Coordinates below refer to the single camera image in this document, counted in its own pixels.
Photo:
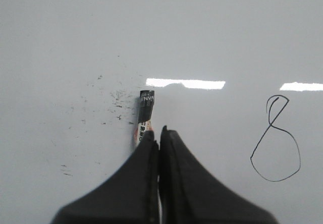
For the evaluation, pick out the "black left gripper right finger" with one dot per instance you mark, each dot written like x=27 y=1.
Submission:
x=190 y=194

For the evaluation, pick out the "white whiteboard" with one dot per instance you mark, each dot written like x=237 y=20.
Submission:
x=241 y=84

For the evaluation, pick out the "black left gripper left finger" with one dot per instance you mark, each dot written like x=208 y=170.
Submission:
x=128 y=196

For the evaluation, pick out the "white black whiteboard marker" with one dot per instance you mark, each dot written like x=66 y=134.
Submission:
x=145 y=108

